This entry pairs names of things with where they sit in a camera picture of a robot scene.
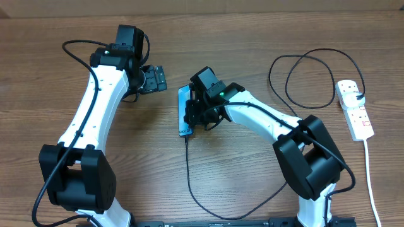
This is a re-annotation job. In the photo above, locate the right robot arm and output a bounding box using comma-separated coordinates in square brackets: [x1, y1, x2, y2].
[178, 67, 345, 226]

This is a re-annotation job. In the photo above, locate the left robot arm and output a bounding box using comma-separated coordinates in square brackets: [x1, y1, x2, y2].
[32, 25, 167, 226]

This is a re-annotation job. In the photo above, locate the white USB charger plug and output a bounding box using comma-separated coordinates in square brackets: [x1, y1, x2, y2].
[340, 92, 365, 110]

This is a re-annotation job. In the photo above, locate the white power strip cord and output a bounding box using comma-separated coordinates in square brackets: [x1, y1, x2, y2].
[363, 139, 383, 227]

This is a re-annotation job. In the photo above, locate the white power strip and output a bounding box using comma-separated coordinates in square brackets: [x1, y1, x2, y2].
[335, 80, 374, 141]

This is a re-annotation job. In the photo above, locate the blue Galaxy smartphone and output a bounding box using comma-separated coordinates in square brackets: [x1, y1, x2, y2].
[178, 85, 193, 137]

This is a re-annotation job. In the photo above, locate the black USB charging cable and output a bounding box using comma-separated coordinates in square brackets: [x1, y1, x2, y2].
[184, 48, 366, 221]

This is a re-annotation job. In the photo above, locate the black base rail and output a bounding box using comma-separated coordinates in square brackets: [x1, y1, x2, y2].
[129, 216, 357, 227]

